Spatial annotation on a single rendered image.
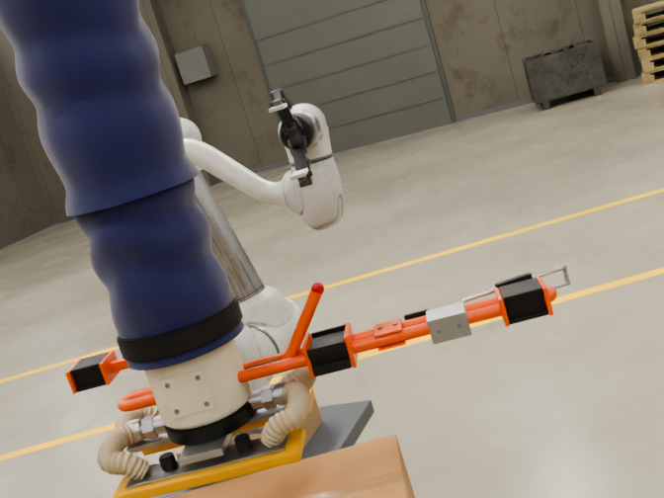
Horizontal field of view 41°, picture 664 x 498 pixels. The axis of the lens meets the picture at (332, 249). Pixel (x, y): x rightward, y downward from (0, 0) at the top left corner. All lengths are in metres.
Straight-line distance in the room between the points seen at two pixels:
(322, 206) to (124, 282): 0.65
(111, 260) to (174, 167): 0.19
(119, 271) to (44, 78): 0.33
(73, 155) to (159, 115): 0.15
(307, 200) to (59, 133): 0.72
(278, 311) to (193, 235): 1.01
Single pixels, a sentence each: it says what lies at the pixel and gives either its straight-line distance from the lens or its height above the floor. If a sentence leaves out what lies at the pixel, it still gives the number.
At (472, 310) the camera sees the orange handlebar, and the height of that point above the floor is 1.24.
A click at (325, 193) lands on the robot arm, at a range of 2.03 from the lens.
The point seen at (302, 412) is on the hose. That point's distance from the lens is 1.56.
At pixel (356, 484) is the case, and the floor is 0.94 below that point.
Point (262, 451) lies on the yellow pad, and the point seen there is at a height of 1.13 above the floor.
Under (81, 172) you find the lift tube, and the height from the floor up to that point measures 1.67.
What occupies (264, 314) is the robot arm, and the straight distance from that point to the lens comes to 2.49.
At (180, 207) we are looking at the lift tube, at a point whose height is 1.56.
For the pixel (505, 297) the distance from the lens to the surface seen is 1.55.
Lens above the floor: 1.74
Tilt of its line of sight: 12 degrees down
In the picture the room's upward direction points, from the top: 17 degrees counter-clockwise
